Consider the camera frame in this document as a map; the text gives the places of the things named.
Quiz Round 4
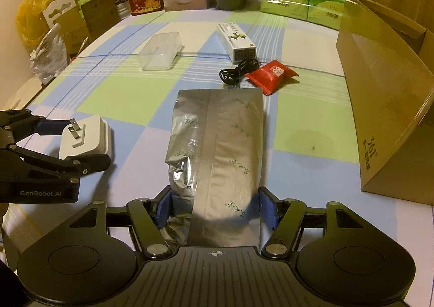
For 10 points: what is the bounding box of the yellow plastic bag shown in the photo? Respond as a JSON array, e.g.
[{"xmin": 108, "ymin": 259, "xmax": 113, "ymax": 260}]
[{"xmin": 15, "ymin": 0, "xmax": 55, "ymax": 54}]

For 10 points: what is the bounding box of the clear plastic box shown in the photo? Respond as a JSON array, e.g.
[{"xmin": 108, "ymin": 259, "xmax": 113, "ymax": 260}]
[{"xmin": 138, "ymin": 31, "xmax": 184, "ymax": 71}]

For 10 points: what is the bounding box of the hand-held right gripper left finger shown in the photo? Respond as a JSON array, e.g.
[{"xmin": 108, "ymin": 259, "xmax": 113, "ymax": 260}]
[{"xmin": 68, "ymin": 185, "xmax": 174, "ymax": 260}]

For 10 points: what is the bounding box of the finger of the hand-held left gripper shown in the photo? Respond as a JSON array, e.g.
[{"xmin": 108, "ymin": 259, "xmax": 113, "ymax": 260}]
[
  {"xmin": 0, "ymin": 146, "xmax": 113, "ymax": 186},
  {"xmin": 0, "ymin": 109, "xmax": 71, "ymax": 150}
]

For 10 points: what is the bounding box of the red snack packet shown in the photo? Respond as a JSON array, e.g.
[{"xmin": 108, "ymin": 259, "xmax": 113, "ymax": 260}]
[{"xmin": 245, "ymin": 59, "xmax": 299, "ymax": 96}]

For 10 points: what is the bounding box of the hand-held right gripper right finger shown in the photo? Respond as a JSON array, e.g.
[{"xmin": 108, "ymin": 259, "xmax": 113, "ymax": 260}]
[{"xmin": 257, "ymin": 186, "xmax": 371, "ymax": 259}]

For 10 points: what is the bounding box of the white power adapter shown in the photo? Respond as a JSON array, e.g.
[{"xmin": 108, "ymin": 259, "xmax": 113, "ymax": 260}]
[{"xmin": 59, "ymin": 116, "xmax": 113, "ymax": 162}]

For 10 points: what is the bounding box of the white slim box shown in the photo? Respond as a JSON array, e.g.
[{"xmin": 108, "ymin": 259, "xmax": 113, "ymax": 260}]
[{"xmin": 217, "ymin": 22, "xmax": 257, "ymax": 61}]

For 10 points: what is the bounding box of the white striped bucket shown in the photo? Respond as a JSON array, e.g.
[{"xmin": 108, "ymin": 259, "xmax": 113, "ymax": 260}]
[{"xmin": 113, "ymin": 0, "xmax": 132, "ymax": 18}]

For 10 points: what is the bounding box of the white cardboard hanger piece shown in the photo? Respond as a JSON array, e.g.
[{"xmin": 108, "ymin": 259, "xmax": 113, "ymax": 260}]
[{"xmin": 42, "ymin": 0, "xmax": 77, "ymax": 28}]

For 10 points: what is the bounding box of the large cardboard box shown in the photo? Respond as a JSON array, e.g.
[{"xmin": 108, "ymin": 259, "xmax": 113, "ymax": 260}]
[{"xmin": 336, "ymin": 0, "xmax": 434, "ymax": 206}]

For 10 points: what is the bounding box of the silver foil bag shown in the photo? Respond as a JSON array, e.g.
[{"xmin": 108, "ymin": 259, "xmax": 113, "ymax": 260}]
[{"xmin": 159, "ymin": 88, "xmax": 266, "ymax": 248}]

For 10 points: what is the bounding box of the white plastic bag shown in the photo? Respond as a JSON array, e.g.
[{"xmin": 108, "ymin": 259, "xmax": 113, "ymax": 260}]
[{"xmin": 29, "ymin": 23, "xmax": 70, "ymax": 86}]

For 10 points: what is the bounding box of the checked cloth desktop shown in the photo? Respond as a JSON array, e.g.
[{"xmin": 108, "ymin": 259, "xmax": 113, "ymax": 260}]
[{"xmin": 0, "ymin": 5, "xmax": 434, "ymax": 260}]

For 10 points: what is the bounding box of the black cable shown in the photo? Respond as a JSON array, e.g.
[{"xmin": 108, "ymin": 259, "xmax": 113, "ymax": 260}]
[{"xmin": 219, "ymin": 59, "xmax": 260, "ymax": 88}]

